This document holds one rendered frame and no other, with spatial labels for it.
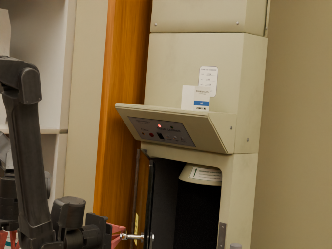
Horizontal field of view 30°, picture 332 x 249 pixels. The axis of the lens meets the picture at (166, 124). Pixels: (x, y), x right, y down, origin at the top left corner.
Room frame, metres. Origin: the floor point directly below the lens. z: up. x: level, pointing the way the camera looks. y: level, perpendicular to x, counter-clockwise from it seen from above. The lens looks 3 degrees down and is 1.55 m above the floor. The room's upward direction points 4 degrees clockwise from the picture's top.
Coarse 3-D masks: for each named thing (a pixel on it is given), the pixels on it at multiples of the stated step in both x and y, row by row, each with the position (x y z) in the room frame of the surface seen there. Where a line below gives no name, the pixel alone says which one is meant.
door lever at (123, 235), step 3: (120, 231) 1.50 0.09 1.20; (123, 231) 1.48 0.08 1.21; (126, 231) 1.49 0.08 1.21; (120, 234) 1.46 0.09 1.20; (123, 234) 1.45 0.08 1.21; (126, 234) 1.45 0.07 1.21; (129, 234) 1.46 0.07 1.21; (132, 234) 1.46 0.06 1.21; (135, 234) 1.46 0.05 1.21; (138, 234) 1.47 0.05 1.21; (141, 234) 1.46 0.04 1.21; (120, 237) 1.45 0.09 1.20; (123, 237) 1.45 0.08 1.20; (126, 237) 1.45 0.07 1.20; (129, 237) 1.46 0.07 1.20; (132, 237) 1.46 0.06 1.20; (135, 237) 1.46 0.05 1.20; (138, 237) 1.46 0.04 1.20; (141, 237) 1.45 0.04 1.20; (141, 240) 1.45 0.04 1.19
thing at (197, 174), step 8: (184, 168) 1.68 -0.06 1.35; (192, 168) 1.65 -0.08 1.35; (200, 168) 1.63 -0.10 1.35; (208, 168) 1.62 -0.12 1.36; (216, 168) 1.63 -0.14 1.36; (184, 176) 1.66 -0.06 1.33; (192, 176) 1.63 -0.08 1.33; (200, 176) 1.62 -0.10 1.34; (208, 176) 1.62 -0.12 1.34; (216, 176) 1.62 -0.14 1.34; (208, 184) 1.61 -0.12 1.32; (216, 184) 1.61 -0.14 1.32
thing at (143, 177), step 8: (144, 152) 1.60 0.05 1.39; (144, 160) 1.54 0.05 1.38; (152, 160) 1.44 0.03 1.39; (144, 168) 1.53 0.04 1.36; (152, 168) 1.42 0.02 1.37; (144, 176) 1.51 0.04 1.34; (144, 184) 1.50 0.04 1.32; (136, 192) 1.69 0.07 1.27; (144, 192) 1.48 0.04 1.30; (136, 200) 1.67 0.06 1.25; (144, 200) 1.47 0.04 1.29; (136, 208) 1.66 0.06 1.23; (144, 208) 1.46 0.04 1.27; (144, 216) 1.44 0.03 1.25; (144, 224) 1.43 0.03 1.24; (144, 232) 1.42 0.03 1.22; (144, 240) 1.42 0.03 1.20; (136, 248) 1.57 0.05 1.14; (144, 248) 1.42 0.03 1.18
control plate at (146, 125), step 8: (136, 120) 1.63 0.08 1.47; (144, 120) 1.61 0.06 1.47; (152, 120) 1.59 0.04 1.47; (160, 120) 1.57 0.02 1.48; (136, 128) 1.67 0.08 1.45; (144, 128) 1.64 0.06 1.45; (152, 128) 1.62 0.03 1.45; (160, 128) 1.60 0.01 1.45; (168, 128) 1.57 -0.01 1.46; (176, 128) 1.55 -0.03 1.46; (184, 128) 1.53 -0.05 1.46; (144, 136) 1.67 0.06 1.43; (176, 136) 1.58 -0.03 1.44; (184, 136) 1.56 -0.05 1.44; (184, 144) 1.59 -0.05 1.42; (192, 144) 1.57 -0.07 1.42
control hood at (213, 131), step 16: (128, 112) 1.63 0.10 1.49; (144, 112) 1.59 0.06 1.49; (160, 112) 1.54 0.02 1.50; (176, 112) 1.51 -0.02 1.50; (192, 112) 1.47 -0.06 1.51; (208, 112) 1.46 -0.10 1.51; (128, 128) 1.69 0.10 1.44; (192, 128) 1.52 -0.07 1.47; (208, 128) 1.48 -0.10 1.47; (224, 128) 1.49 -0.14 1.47; (176, 144) 1.61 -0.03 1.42; (208, 144) 1.53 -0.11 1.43; (224, 144) 1.49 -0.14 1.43
